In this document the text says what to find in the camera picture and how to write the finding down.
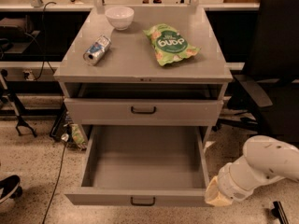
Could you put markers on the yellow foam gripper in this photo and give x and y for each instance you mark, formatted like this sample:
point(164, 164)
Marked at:
point(230, 184)

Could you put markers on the grey drawer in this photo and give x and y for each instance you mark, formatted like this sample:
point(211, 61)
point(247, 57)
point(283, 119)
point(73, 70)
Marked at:
point(143, 112)
point(143, 166)

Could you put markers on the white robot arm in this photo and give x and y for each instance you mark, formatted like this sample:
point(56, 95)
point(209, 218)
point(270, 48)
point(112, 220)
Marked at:
point(264, 161)

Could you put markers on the grey drawer cabinet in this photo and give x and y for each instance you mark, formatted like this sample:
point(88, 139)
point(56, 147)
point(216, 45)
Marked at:
point(129, 69)

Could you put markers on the grey top drawer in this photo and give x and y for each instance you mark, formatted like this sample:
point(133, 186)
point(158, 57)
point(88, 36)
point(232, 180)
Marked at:
point(143, 112)

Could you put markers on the black bar on floor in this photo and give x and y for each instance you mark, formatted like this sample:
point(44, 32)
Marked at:
point(278, 212)

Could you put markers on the black office chair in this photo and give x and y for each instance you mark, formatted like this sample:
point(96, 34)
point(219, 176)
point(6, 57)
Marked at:
point(267, 86)

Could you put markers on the green bag on floor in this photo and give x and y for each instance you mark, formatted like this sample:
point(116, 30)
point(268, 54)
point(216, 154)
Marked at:
point(77, 136)

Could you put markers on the green chip bag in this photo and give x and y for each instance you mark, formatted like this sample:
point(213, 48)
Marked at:
point(169, 45)

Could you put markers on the silver blue soda can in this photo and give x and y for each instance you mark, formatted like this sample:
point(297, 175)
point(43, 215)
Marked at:
point(97, 50)

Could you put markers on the black wheeled base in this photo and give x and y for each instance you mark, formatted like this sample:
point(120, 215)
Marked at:
point(10, 188)

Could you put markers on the white ceramic bowl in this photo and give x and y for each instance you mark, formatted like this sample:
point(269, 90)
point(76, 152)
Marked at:
point(120, 17)

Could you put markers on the black stand leg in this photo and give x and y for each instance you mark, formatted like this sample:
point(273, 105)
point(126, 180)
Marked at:
point(15, 103)

